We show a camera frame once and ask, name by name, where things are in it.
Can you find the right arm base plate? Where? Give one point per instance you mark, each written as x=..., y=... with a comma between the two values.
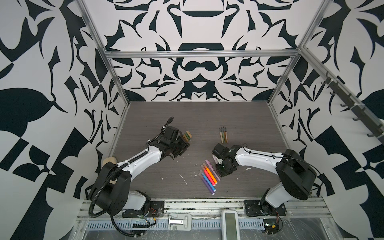
x=259, y=208

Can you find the aluminium frame crossbar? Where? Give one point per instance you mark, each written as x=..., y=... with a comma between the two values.
x=200, y=54

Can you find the wall hook rail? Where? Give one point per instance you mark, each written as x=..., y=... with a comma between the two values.
x=351, y=102

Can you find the purple marker pen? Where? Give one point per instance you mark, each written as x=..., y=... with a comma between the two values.
x=207, y=184

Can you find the small circuit board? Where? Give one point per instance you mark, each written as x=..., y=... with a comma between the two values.
x=273, y=226

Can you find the orange marker pen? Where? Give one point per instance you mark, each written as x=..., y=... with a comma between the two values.
x=209, y=173

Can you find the white latch bracket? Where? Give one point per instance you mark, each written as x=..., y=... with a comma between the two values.
x=179, y=222

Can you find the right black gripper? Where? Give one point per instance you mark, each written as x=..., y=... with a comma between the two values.
x=220, y=173

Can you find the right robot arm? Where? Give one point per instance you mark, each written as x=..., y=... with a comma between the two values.
x=296, y=176

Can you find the red marker pen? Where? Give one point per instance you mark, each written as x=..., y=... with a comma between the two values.
x=206, y=174

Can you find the white handheld device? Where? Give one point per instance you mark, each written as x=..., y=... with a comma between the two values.
x=230, y=225

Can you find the green pen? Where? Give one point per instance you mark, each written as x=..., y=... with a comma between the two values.
x=223, y=132

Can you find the pink cream marker pen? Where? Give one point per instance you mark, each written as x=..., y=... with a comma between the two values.
x=215, y=159

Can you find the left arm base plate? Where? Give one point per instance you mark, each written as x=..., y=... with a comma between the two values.
x=150, y=209

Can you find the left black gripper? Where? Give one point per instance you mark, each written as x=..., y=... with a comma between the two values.
x=184, y=145

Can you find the lilac marker pen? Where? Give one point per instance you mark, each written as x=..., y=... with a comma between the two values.
x=213, y=170

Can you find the beige sponge pad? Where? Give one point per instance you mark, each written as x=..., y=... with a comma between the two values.
x=112, y=160

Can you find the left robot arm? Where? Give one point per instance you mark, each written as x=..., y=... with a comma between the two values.
x=111, y=192

